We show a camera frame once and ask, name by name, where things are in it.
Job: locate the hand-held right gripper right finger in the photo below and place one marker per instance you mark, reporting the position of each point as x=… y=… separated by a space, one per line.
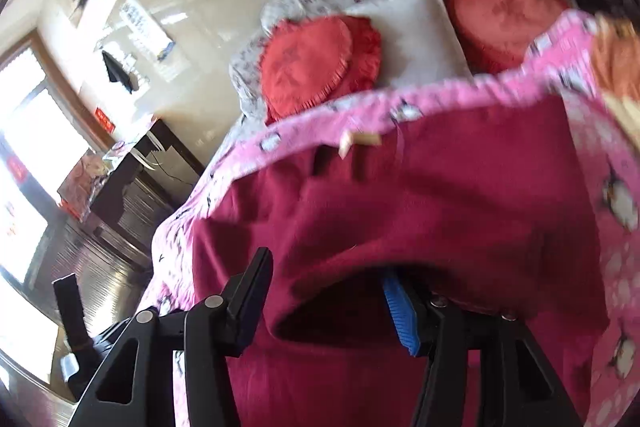
x=402 y=322

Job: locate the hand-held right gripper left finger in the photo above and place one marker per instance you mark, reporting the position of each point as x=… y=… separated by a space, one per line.
x=252 y=307

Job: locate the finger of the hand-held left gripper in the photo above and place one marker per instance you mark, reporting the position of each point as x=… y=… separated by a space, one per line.
x=70 y=307

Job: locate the dark red fleece garment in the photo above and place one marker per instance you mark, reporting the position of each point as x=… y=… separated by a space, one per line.
x=425 y=217

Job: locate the dark wooden desk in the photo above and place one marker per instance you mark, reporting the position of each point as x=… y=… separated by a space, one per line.
x=130 y=197

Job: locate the colourful printed box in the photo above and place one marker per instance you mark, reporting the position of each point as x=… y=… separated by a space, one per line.
x=82 y=182

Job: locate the wooden framed window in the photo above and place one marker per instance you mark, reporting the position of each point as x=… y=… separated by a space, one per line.
x=30 y=132

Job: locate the black hanging cloth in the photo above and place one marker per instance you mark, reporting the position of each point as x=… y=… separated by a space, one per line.
x=117 y=72

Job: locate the pink penguin print blanket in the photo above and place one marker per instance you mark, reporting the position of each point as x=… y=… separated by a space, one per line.
x=475 y=87

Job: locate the red heart pillow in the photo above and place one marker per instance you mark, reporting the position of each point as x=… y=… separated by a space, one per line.
x=305 y=62
x=500 y=17

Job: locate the white pillow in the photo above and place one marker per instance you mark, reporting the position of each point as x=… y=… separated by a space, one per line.
x=415 y=37

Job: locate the eye chart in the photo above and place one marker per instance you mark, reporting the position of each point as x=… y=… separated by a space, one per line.
x=145 y=27

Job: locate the orange patterned blanket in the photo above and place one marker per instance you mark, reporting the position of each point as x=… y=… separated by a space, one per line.
x=617 y=57

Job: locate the red wall sign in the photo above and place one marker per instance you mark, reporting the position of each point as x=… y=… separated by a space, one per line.
x=105 y=118

